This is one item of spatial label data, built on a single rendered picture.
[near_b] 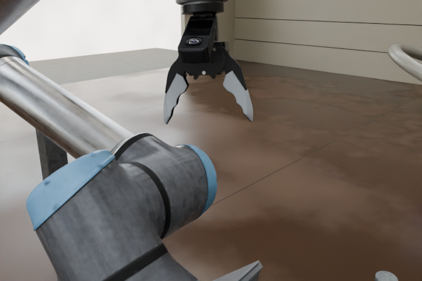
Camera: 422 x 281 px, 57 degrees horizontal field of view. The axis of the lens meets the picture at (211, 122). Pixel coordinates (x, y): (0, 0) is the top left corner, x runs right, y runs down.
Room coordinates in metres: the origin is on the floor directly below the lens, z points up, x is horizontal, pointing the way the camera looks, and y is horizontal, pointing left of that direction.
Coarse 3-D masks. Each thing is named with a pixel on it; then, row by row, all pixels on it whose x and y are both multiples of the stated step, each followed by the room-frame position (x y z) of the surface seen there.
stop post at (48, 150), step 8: (40, 136) 1.36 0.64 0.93; (40, 144) 1.37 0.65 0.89; (48, 144) 1.34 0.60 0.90; (56, 144) 1.36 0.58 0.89; (40, 152) 1.38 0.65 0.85; (48, 152) 1.34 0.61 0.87; (56, 152) 1.36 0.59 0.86; (64, 152) 1.38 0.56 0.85; (40, 160) 1.38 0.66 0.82; (48, 160) 1.34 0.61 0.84; (56, 160) 1.36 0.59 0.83; (64, 160) 1.38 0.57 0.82; (48, 168) 1.34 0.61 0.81; (56, 168) 1.36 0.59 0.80
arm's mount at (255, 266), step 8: (256, 264) 0.49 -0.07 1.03; (232, 272) 0.52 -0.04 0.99; (240, 272) 0.49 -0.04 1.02; (248, 272) 0.47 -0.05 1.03; (256, 272) 0.48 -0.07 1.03; (216, 280) 0.54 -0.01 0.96; (224, 280) 0.50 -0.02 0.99; (232, 280) 0.47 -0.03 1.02; (240, 280) 0.46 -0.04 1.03; (248, 280) 0.46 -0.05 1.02; (256, 280) 0.49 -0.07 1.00
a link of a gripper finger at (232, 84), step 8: (232, 72) 0.63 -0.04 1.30; (224, 80) 0.63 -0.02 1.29; (232, 80) 0.63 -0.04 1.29; (232, 88) 0.63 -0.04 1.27; (240, 88) 0.62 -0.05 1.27; (240, 96) 0.62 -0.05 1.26; (248, 96) 0.62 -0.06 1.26; (240, 104) 0.62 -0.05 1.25; (248, 104) 0.62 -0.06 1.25; (248, 112) 0.62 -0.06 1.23
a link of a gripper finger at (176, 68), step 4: (176, 60) 0.64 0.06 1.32; (176, 64) 0.64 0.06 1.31; (180, 64) 0.64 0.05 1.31; (172, 68) 0.64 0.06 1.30; (176, 68) 0.64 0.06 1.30; (180, 68) 0.64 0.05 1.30; (168, 72) 0.64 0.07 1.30; (172, 72) 0.64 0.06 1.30; (176, 72) 0.64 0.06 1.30; (180, 72) 0.64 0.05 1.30; (184, 72) 0.64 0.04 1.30; (168, 76) 0.64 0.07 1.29; (172, 76) 0.64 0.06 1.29; (168, 80) 0.64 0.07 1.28; (172, 80) 0.64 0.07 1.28; (168, 84) 0.64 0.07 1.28; (168, 88) 0.64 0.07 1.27
